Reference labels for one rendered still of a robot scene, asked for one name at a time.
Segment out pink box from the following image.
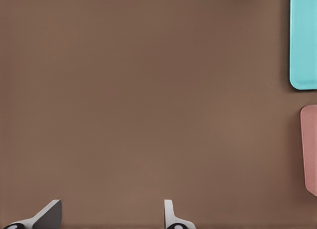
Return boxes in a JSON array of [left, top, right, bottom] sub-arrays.
[[300, 105, 317, 197]]

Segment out pale blue-green tray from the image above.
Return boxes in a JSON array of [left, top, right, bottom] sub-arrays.
[[289, 0, 317, 91]]

